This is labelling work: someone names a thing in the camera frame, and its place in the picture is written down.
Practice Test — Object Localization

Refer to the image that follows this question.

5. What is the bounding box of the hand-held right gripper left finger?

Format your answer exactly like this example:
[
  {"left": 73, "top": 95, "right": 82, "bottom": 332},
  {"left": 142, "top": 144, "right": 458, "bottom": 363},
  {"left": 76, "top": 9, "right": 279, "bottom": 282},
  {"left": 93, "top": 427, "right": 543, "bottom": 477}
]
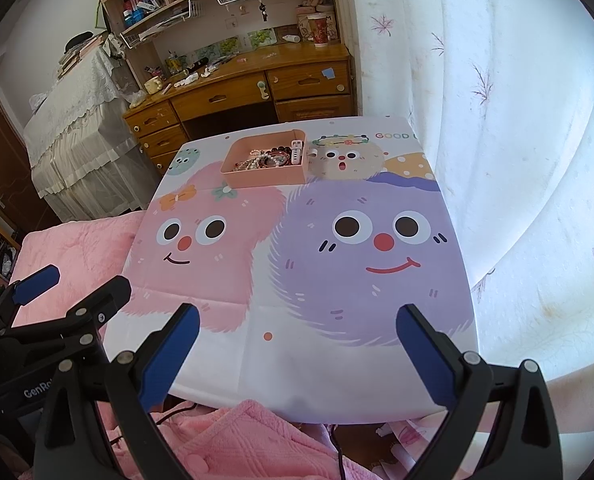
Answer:
[{"left": 33, "top": 303, "right": 201, "bottom": 480}]

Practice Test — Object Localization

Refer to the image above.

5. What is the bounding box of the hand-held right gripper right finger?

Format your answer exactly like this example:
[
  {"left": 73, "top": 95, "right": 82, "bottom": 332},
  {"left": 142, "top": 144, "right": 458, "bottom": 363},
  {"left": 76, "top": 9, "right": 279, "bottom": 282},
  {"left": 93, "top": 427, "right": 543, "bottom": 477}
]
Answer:
[{"left": 395, "top": 303, "right": 563, "bottom": 480}]

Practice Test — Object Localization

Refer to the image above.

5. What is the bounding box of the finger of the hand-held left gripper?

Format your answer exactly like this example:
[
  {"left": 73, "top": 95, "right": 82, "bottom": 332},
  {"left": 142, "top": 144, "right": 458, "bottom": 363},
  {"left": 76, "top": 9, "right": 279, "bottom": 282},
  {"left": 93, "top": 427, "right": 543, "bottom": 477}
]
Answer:
[
  {"left": 4, "top": 275, "right": 132, "bottom": 357},
  {"left": 0, "top": 264, "right": 62, "bottom": 342}
]

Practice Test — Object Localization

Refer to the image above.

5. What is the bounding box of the pink cardboard box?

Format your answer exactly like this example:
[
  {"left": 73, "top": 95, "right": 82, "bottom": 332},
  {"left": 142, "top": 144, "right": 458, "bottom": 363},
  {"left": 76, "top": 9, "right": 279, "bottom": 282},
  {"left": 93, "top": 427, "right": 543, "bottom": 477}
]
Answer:
[{"left": 220, "top": 129, "right": 311, "bottom": 190}]

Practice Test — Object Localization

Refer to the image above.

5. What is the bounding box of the white pearl necklace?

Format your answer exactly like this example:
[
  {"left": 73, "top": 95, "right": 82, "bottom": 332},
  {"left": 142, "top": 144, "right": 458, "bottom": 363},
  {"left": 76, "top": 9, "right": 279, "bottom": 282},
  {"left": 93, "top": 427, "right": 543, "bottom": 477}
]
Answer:
[{"left": 247, "top": 149, "right": 287, "bottom": 169}]

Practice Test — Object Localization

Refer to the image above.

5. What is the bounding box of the pink quilted blanket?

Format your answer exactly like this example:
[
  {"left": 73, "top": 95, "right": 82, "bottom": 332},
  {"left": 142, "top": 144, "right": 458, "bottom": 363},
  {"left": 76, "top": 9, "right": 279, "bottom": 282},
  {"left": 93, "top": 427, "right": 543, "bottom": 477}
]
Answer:
[{"left": 12, "top": 212, "right": 378, "bottom": 480}]

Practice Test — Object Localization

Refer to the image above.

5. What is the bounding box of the cartoon printed tablecloth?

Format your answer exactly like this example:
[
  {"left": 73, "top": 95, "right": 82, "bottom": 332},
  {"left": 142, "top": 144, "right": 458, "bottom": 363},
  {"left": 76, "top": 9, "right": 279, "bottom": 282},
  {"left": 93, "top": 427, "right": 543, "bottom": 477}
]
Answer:
[{"left": 102, "top": 115, "right": 479, "bottom": 427}]

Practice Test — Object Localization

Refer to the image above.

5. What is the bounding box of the brown wooden door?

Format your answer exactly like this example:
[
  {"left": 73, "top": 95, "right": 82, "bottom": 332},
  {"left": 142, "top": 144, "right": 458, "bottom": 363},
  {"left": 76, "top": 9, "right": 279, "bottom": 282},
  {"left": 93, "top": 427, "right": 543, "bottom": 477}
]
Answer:
[{"left": 0, "top": 97, "right": 62, "bottom": 242}]

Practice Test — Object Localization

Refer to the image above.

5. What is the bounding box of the lace covered piano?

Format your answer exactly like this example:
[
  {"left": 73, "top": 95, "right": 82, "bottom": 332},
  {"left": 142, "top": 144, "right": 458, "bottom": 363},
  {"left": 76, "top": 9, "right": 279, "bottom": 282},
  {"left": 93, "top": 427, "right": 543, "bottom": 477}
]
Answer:
[{"left": 23, "top": 50, "right": 164, "bottom": 222}]

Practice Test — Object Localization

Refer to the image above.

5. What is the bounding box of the stack of books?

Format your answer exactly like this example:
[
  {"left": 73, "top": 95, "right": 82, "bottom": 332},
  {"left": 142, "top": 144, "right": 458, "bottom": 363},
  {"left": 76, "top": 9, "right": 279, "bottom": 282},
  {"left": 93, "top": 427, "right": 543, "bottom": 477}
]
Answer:
[{"left": 57, "top": 32, "right": 108, "bottom": 79}]

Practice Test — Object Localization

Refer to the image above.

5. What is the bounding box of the wooden desk with drawers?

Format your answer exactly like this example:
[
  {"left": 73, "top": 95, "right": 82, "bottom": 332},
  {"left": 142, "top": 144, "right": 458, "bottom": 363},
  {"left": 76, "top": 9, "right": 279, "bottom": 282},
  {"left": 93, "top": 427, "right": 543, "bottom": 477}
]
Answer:
[{"left": 123, "top": 42, "right": 358, "bottom": 177}]

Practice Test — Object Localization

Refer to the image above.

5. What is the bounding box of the white floral curtain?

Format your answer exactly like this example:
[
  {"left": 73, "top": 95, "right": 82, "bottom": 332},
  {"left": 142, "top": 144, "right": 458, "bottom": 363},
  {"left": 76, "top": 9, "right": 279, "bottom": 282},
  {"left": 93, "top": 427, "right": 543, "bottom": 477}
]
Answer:
[{"left": 346, "top": 0, "right": 594, "bottom": 437}]

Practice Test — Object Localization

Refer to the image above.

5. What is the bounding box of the red patterned cup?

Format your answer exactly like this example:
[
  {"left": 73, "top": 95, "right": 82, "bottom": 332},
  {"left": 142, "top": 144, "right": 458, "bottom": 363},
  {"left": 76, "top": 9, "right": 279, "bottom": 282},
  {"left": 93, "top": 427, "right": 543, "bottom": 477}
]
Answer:
[{"left": 306, "top": 14, "right": 330, "bottom": 49}]

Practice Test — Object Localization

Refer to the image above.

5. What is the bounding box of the black cable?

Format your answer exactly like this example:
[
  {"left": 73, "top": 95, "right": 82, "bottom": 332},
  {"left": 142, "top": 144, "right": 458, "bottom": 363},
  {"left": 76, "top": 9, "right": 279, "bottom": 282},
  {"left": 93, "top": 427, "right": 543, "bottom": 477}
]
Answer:
[{"left": 326, "top": 422, "right": 349, "bottom": 480}]

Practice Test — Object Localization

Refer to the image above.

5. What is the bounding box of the white wire rack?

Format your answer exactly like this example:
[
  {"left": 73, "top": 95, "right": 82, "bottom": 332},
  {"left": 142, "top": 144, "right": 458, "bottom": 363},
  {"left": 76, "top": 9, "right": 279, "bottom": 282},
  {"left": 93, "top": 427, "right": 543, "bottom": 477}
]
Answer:
[{"left": 119, "top": 0, "right": 201, "bottom": 49}]

